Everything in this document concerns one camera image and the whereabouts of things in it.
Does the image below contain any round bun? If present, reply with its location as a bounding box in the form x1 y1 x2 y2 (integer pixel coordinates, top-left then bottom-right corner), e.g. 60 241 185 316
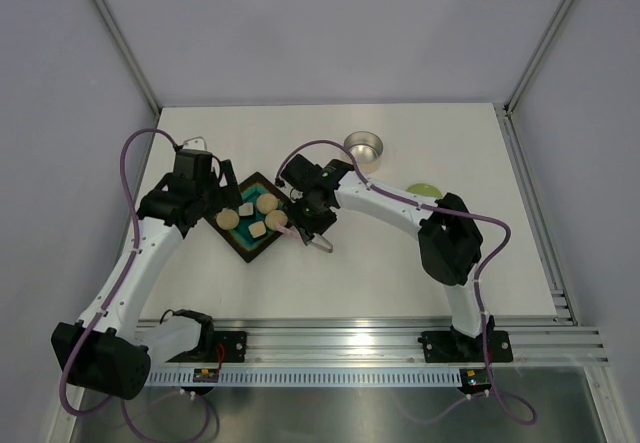
215 208 240 231
255 193 279 215
264 210 288 231

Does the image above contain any dark square teal plate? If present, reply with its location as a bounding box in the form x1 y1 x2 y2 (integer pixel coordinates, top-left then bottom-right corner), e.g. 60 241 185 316
205 172 288 263

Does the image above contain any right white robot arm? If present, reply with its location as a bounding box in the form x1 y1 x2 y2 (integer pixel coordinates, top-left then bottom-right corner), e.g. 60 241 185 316
275 155 491 359

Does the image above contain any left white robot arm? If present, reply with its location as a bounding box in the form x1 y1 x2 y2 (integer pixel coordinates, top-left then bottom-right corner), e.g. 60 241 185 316
51 147 242 400

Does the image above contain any round metal lunch tin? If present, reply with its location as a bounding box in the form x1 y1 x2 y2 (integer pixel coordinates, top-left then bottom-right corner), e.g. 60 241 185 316
344 131 384 174

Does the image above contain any small tofu cube upper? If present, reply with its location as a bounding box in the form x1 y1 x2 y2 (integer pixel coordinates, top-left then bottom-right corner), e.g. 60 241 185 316
238 202 254 218

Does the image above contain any round bun top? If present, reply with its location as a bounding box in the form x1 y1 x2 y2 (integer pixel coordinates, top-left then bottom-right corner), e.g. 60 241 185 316
255 193 279 215

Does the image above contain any tofu cube lower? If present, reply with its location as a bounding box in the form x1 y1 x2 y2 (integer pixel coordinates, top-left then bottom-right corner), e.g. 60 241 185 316
248 221 267 240

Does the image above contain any green round lid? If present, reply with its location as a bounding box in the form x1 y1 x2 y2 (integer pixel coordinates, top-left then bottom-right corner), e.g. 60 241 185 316
406 183 443 199

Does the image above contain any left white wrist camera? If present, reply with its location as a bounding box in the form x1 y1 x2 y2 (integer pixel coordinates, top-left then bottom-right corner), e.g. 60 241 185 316
182 136 208 152

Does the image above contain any aluminium mounting rail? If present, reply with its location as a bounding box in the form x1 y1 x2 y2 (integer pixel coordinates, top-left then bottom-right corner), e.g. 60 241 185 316
144 319 608 391

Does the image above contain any left black base bracket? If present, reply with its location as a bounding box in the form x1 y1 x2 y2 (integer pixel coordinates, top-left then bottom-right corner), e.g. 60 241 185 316
213 331 248 365

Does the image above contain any black base bracket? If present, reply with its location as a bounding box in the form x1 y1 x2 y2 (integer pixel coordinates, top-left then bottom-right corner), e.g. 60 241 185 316
213 331 248 365
417 329 514 363

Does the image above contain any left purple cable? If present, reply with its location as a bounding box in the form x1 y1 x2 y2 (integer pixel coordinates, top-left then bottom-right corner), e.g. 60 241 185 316
57 128 221 443

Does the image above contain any purple cable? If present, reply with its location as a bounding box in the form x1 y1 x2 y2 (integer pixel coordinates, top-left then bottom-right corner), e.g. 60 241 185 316
274 138 541 437
57 128 221 443

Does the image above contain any right black base bracket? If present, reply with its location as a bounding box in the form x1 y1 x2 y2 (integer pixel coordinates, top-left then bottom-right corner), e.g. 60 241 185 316
417 329 514 363

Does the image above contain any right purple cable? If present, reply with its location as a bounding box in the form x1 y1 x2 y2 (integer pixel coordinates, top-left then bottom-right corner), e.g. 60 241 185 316
274 138 541 437

